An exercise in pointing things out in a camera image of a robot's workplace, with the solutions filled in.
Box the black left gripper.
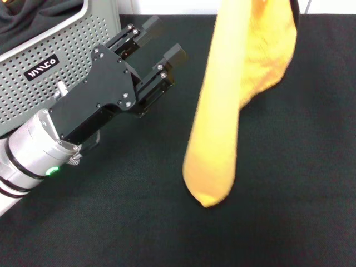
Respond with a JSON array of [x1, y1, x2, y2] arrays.
[[49, 16, 187, 146]]

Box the yellow towel with black edging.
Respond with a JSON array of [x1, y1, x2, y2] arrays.
[[182, 0, 300, 209]]

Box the grey perforated storage box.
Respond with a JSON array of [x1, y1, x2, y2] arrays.
[[0, 0, 122, 137]]

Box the black tablecloth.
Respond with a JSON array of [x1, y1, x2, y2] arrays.
[[0, 13, 356, 267]]

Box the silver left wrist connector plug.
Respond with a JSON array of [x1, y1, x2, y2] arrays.
[[54, 81, 69, 101]]

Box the dark grey crumpled cloth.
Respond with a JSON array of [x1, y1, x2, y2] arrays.
[[0, 0, 86, 54]]

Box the black cable with spring connector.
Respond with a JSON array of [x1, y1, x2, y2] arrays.
[[66, 130, 101, 166]]

